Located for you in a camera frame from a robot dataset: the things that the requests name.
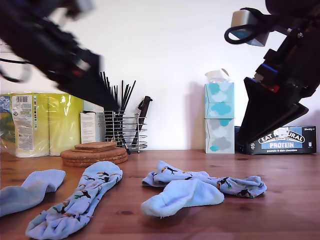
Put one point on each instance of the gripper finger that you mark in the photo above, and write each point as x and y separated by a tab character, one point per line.
92	85
260	107
297	112

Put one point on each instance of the light blue toucan sock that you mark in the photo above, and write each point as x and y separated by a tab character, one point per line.
75	200
170	175

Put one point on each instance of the white terry sock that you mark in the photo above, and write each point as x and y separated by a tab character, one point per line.
190	197
20	197

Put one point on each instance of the thin black stick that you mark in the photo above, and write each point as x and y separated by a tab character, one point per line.
108	86
127	96
101	76
115	93
104	77
122	95
131	90

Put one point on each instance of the black protein bar box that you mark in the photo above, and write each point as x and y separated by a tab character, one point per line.
295	145

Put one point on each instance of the teal cloud tissue box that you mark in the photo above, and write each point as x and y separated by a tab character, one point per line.
220	100

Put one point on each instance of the small white printed carton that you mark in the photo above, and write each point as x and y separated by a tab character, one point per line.
87	127

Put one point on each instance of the grey cloud tissue box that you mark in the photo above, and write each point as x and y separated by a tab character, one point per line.
220	137

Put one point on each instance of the yellow paper towel pack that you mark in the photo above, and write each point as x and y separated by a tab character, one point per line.
57	125

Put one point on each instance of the white tissue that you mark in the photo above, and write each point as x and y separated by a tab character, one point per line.
216	75

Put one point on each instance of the black pen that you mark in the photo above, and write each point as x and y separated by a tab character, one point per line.
126	148

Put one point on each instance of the round cork trivet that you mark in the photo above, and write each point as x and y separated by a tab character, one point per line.
75	165
120	153
70	159

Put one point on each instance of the arm grey camera box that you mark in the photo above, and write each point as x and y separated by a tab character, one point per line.
83	5
243	18

